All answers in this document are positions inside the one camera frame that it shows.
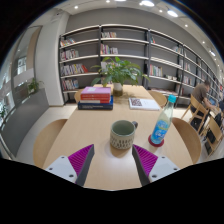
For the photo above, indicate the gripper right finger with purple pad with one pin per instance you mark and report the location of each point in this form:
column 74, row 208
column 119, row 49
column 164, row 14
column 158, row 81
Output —
column 151, row 167

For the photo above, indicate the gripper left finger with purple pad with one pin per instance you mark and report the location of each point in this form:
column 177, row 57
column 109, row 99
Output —
column 75, row 167

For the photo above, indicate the clear water bottle blue cap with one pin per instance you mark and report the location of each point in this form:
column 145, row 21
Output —
column 164, row 120

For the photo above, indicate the red round coaster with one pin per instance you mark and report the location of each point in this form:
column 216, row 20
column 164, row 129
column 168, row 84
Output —
column 154, row 142

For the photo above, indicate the wooden chair near right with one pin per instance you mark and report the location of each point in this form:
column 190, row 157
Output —
column 190, row 138

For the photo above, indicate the wooden chair near left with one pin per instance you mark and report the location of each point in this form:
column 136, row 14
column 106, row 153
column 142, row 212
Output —
column 45, row 140

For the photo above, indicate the green ceramic mug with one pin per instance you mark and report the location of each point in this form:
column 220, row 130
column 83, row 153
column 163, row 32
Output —
column 122, row 134

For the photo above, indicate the dark blue bottom book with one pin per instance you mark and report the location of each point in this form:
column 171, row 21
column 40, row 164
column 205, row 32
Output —
column 96, row 106

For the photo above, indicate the open white magazine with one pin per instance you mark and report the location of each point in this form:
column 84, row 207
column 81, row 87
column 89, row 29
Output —
column 143, row 104

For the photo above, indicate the wooden chair far right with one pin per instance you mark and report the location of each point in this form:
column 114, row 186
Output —
column 159, row 98

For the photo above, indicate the wooden chair far left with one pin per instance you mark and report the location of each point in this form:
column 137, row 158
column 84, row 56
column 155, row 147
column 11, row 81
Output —
column 77, row 95

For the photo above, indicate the seated man brown shirt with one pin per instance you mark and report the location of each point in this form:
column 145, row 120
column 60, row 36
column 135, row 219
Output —
column 200, row 94

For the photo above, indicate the light wooden slatted chair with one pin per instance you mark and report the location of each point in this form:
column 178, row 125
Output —
column 196, row 108

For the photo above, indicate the red middle book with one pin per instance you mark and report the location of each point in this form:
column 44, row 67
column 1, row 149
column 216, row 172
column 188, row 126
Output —
column 97, row 98

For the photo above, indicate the pink top book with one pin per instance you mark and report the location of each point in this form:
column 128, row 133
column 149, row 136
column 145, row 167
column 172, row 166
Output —
column 96, row 90

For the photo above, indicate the small plant on ledge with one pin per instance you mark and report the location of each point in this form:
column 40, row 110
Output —
column 33, row 86

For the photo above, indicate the potted green plant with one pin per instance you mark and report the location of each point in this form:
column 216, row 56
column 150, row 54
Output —
column 118, row 71

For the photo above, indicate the large grey bookshelf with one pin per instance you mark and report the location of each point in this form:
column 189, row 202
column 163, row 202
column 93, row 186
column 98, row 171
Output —
column 170, row 65

